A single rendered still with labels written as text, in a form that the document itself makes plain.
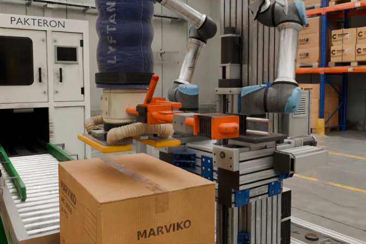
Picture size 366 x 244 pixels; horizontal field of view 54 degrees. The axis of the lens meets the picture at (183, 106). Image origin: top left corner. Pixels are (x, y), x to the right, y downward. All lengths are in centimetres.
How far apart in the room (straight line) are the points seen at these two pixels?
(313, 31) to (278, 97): 782
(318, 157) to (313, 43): 764
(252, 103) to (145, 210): 76
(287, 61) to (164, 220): 91
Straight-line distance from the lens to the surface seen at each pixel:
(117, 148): 121
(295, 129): 211
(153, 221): 117
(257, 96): 165
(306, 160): 175
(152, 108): 111
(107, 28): 131
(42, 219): 220
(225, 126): 80
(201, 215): 125
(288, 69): 168
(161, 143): 127
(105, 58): 130
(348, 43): 901
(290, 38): 173
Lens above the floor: 129
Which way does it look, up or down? 4 degrees down
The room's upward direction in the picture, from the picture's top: straight up
